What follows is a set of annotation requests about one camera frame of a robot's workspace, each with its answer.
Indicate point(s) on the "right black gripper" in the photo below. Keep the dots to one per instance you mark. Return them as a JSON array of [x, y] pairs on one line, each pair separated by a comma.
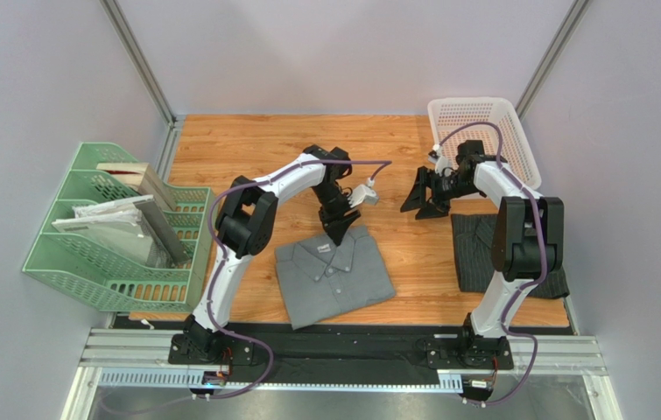
[[434, 191]]

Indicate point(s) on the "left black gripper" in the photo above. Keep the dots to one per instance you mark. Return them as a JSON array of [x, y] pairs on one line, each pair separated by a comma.
[[338, 228]]

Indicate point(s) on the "grey long sleeve shirt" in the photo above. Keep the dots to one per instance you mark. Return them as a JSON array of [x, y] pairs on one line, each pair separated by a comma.
[[320, 280]]

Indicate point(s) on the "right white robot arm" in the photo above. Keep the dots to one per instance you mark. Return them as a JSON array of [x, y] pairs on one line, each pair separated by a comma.
[[527, 244]]

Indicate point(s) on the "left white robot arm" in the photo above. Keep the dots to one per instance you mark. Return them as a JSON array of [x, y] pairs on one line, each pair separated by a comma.
[[244, 218]]

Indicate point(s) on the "dark striped folded shirt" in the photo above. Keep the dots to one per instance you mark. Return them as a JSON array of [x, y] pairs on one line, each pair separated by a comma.
[[472, 240]]

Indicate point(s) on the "white plastic basket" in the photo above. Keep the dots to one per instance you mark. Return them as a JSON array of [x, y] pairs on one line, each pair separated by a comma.
[[491, 120]]

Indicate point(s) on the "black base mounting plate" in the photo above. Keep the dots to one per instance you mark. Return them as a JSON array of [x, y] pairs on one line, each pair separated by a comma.
[[342, 354]]

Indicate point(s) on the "papers in file rack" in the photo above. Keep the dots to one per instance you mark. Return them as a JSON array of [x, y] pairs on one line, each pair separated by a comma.
[[135, 227]]

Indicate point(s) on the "green plastic file rack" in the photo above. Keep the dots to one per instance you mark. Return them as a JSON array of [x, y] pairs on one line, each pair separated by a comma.
[[102, 278]]

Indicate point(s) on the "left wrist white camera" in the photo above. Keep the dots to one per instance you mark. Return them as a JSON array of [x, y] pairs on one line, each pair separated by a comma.
[[364, 194]]

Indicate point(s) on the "wrist white camera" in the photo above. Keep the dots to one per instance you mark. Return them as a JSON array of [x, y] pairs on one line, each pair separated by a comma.
[[441, 162], [364, 194]]

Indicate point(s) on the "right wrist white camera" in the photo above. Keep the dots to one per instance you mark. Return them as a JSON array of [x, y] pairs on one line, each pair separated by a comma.
[[441, 162]]

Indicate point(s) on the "aluminium front frame rail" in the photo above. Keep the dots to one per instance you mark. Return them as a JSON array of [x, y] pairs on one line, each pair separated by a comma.
[[125, 373]]

